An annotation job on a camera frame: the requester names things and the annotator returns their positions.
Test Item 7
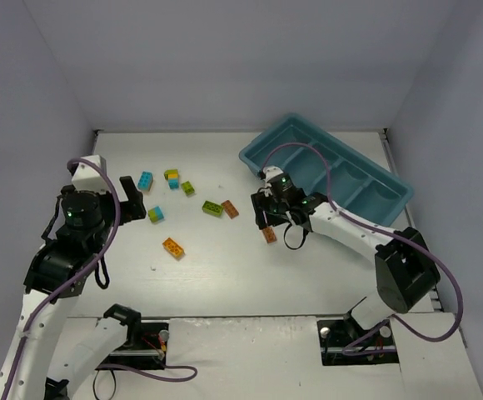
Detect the brown lego brick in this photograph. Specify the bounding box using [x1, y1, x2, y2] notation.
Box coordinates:
[261, 227, 276, 244]
[221, 200, 239, 219]

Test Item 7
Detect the green rectangular lego brick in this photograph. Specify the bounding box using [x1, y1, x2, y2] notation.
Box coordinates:
[202, 201, 224, 218]

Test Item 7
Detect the small green square lego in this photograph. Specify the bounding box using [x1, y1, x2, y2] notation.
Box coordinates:
[181, 181, 195, 197]

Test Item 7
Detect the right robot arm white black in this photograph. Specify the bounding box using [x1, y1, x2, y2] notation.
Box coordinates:
[251, 167, 441, 331]

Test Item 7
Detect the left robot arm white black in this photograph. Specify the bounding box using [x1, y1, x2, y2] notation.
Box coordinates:
[0, 176, 146, 399]

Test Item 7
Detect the green and blue lego cube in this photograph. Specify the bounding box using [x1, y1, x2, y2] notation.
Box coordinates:
[147, 206, 164, 223]

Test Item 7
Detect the blue lego on orange plate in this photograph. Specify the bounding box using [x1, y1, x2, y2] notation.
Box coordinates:
[137, 171, 154, 193]

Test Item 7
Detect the green yellow blue lego stack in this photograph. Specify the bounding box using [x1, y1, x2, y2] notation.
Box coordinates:
[164, 169, 180, 190]

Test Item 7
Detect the orange yellow lego brick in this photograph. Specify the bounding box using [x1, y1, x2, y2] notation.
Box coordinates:
[162, 237, 185, 260]

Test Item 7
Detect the teal divided plastic tray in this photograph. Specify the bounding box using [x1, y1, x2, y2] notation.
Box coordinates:
[239, 113, 414, 226]

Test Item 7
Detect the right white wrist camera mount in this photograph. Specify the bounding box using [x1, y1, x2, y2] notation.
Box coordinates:
[259, 166, 284, 183]

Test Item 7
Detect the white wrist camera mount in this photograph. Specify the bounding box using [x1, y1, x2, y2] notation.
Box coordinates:
[259, 166, 284, 183]
[69, 155, 109, 194]

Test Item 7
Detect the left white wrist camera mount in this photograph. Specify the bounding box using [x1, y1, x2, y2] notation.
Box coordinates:
[69, 155, 109, 194]

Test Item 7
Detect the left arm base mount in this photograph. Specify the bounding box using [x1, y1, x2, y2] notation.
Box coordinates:
[101, 321, 170, 371]

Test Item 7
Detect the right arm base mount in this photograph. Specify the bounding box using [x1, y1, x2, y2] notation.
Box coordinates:
[316, 319, 399, 367]

